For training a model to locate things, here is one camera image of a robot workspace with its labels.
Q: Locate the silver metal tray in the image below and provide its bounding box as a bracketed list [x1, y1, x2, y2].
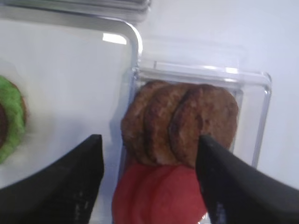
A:
[0, 5, 142, 187]

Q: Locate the red tomato slice middle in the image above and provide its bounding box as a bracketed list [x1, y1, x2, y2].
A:
[131, 166, 174, 224]

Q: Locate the red tomato slice left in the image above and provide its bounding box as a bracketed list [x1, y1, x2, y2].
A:
[111, 163, 152, 224]

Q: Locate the clear patty tomato container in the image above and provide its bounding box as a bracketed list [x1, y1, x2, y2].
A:
[113, 58, 272, 224]

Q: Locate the brown patty left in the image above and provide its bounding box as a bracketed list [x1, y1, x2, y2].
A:
[121, 80, 170, 166]

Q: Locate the brown patty right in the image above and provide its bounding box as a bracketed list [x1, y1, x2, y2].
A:
[168, 84, 239, 168]

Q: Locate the lettuce leaf on burger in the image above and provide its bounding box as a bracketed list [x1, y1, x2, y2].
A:
[0, 76, 23, 163]

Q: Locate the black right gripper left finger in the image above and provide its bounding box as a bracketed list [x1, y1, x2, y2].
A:
[0, 134, 104, 224]

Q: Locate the bun bottom on tray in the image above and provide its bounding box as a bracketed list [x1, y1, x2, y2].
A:
[9, 82, 27, 139]

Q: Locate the brown patty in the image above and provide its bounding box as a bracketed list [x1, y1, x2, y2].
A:
[168, 84, 239, 168]
[143, 84, 196, 165]
[121, 80, 170, 166]

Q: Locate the red tomato slice right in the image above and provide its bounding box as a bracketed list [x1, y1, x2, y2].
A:
[142, 166, 207, 224]

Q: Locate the clear lettuce cheese container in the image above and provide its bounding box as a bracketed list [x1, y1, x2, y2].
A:
[58, 0, 152, 23]

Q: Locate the brown patty middle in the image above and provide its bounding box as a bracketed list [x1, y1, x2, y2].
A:
[143, 84, 196, 165]

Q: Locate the red tomato slice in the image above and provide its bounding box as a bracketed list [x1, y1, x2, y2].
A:
[131, 166, 174, 224]
[142, 166, 207, 224]
[111, 163, 152, 224]

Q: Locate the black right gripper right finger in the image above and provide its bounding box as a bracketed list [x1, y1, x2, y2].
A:
[195, 135, 299, 224]

